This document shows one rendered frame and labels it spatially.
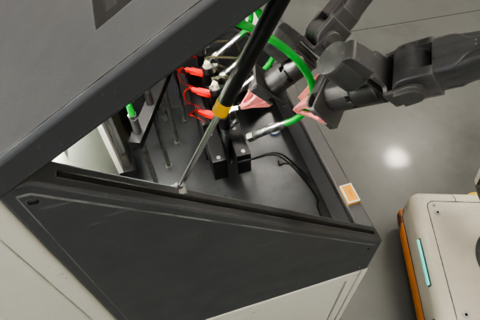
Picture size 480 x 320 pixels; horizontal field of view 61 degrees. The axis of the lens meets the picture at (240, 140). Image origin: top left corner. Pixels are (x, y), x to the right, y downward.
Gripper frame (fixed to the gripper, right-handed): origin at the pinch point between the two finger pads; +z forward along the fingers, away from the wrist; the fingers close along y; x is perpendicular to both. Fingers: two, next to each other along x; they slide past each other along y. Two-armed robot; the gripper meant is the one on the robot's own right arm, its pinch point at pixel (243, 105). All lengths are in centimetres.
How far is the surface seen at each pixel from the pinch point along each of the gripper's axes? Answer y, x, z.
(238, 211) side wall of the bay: 11.3, 35.1, -8.8
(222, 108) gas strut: 28, 34, -24
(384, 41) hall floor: -150, -156, 9
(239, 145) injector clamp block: -7.8, 2.2, 9.9
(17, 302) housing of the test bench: 31, 45, 20
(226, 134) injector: -2.4, 2.1, 8.9
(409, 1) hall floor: -171, -202, -11
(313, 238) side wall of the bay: -9.4, 33.0, -7.2
